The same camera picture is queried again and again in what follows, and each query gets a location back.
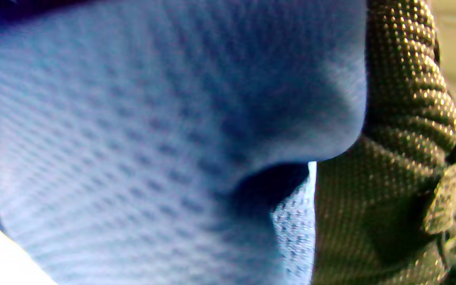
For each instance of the person's left hand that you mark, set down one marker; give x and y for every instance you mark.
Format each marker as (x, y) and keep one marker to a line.
(390, 198)

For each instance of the blue mesh cloth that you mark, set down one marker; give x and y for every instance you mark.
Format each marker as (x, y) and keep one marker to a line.
(133, 138)

